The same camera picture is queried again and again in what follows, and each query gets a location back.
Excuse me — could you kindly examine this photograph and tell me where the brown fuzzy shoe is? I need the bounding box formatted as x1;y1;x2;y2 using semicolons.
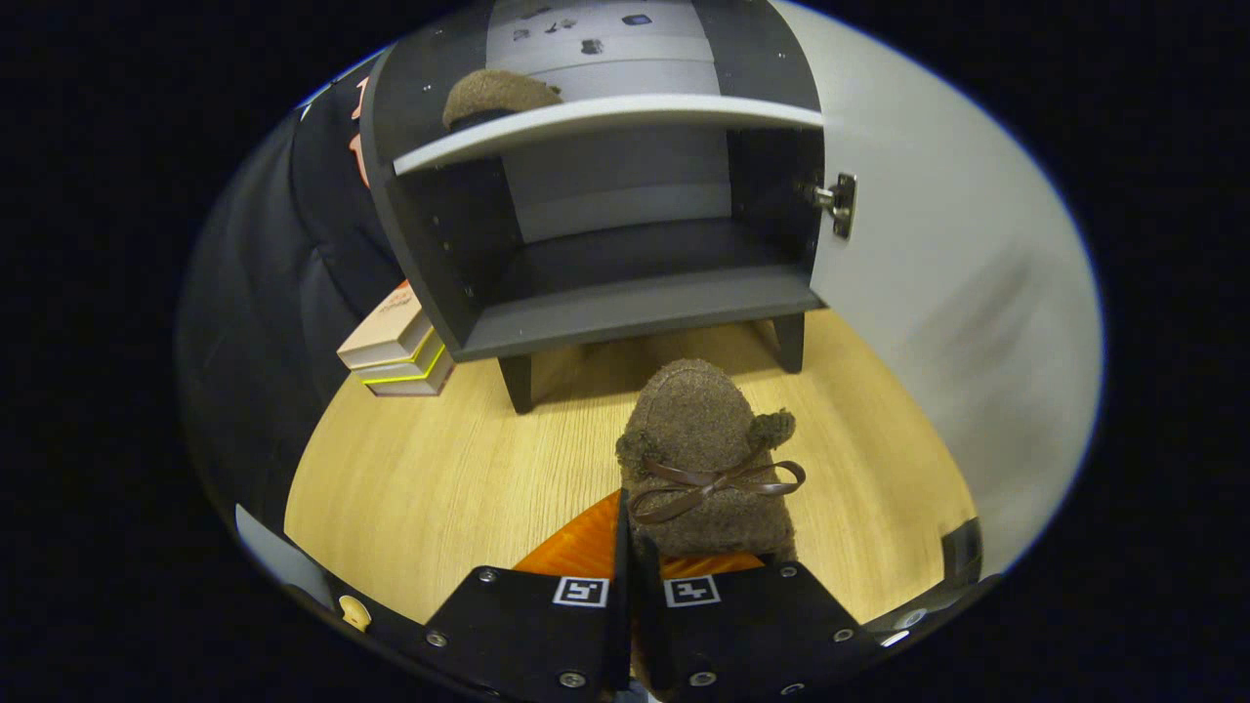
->
441;68;565;133
615;357;808;565

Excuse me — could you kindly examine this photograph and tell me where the beige shoe cabinet door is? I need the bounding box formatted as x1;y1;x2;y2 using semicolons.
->
771;0;1104;577

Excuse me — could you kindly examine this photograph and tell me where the white cabinet shelf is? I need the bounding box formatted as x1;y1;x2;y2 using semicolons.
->
393;94;826;179

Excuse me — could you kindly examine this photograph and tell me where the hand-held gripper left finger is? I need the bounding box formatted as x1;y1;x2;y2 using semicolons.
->
422;488;631;703

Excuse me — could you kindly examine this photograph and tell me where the dark grey shoe cabinet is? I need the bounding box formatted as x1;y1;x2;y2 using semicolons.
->
359;0;829;416

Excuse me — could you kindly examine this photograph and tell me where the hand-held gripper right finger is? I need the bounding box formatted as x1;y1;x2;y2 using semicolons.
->
635;535;885;703

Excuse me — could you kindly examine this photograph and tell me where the black backdrop cloth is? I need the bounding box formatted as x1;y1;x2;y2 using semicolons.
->
176;54;406;533

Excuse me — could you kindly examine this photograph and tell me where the metal door hinge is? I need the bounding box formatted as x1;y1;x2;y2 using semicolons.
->
799;172;858;241

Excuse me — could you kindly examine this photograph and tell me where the beige thick book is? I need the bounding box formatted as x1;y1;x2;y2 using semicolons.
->
366;350;456;397

